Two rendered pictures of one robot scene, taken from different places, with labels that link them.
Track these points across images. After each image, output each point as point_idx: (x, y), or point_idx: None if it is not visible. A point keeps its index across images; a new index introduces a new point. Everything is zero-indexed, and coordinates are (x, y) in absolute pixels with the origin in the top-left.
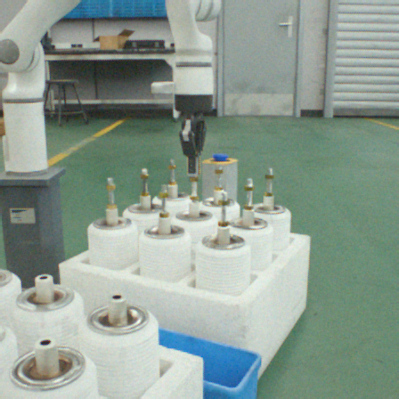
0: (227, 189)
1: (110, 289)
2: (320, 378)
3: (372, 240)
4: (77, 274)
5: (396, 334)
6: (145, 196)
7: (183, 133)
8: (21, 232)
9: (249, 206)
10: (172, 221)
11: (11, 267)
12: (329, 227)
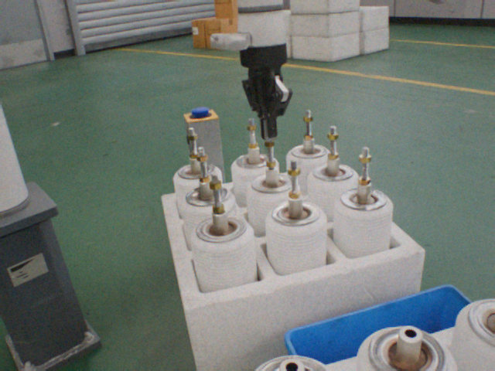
0: (220, 144)
1: (270, 304)
2: (421, 280)
3: (281, 151)
4: (219, 308)
5: (406, 219)
6: (209, 181)
7: (285, 93)
8: (32, 292)
9: (336, 154)
10: (260, 198)
11: (28, 343)
12: (234, 151)
